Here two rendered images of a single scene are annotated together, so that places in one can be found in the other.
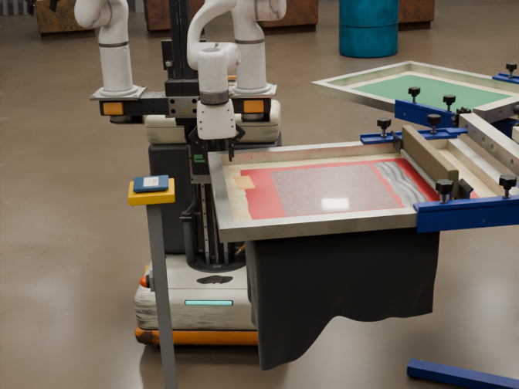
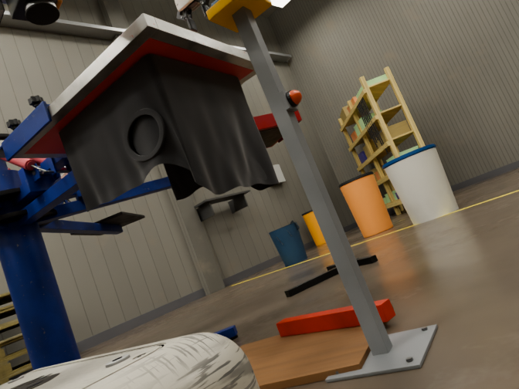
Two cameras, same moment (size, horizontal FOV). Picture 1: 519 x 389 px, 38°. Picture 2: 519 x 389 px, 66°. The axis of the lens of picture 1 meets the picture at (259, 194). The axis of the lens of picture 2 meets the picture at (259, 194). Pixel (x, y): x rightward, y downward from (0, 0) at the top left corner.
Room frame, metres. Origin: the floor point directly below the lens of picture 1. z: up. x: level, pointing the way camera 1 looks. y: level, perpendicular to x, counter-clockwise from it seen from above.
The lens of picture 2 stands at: (2.91, 0.80, 0.33)
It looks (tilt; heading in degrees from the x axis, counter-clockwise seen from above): 7 degrees up; 217
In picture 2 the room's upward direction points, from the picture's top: 22 degrees counter-clockwise
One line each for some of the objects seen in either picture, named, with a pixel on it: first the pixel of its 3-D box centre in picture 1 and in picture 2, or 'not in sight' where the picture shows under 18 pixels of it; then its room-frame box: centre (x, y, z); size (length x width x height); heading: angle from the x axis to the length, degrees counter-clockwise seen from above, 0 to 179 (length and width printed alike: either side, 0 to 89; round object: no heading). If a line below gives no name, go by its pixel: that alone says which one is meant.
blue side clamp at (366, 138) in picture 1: (408, 143); (31, 133); (2.27, -0.48, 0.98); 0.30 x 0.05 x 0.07; 96
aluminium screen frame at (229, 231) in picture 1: (354, 180); (139, 106); (1.97, -0.26, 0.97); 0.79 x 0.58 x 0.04; 96
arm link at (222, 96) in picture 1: (216, 94); not in sight; (1.94, 0.10, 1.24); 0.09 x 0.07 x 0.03; 95
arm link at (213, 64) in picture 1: (219, 65); not in sight; (1.97, 0.09, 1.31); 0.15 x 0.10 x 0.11; 168
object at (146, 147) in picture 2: not in sight; (126, 150); (2.15, -0.19, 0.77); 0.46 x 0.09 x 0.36; 96
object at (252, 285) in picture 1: (253, 265); (220, 127); (1.94, 0.03, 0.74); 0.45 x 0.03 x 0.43; 6
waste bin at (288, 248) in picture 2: not in sight; (290, 242); (-1.58, -2.41, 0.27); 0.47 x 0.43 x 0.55; 96
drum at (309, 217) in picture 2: not in sight; (318, 226); (-3.99, -3.35, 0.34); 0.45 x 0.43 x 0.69; 85
